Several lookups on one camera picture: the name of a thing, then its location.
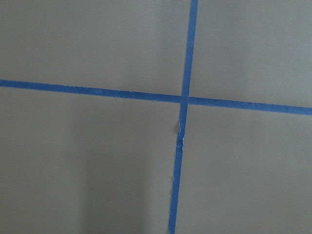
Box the blue tape cross strip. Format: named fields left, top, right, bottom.
left=0, top=79, right=312, bottom=116

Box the blue tape long strip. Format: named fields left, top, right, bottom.
left=168, top=0, right=198, bottom=234

